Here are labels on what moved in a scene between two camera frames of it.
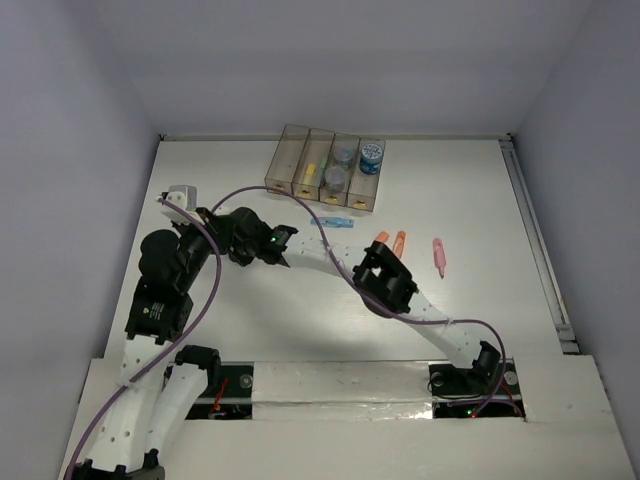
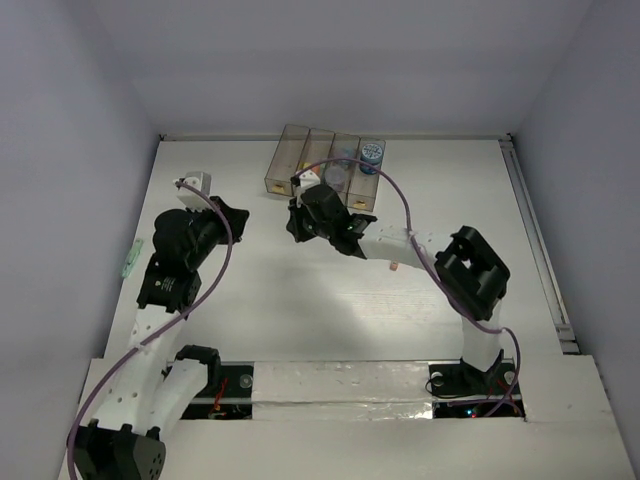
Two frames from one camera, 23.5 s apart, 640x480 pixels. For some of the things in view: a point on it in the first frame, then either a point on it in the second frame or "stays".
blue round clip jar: (371, 158) stays
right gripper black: (246, 258) to (294, 223)
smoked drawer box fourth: (362, 189) stays
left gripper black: (204, 220) stays
